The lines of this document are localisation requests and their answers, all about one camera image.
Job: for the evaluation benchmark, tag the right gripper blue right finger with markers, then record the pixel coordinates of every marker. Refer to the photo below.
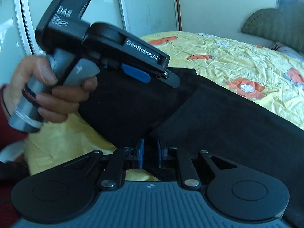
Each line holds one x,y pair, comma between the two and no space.
179,160

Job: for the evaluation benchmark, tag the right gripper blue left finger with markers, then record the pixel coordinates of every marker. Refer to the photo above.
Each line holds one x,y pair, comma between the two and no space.
115,165

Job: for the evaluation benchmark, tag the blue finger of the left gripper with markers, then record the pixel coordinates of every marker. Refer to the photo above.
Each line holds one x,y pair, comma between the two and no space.
167,77
136,73

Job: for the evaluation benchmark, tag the black pants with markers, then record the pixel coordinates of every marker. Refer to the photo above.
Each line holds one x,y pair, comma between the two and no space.
199,115

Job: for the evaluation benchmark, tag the red sleeve forearm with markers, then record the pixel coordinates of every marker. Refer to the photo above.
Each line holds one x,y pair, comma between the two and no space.
13,168

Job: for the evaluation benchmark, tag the left hand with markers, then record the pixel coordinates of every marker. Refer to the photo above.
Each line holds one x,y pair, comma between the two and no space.
54,107

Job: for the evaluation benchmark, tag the yellow floral bed sheet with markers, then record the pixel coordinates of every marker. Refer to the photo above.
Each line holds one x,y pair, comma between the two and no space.
268,78

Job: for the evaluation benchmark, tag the grey patterned pillow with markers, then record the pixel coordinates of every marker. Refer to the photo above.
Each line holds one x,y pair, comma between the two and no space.
279,47

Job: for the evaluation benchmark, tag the green padded headboard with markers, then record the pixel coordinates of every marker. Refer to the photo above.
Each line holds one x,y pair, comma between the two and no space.
283,24

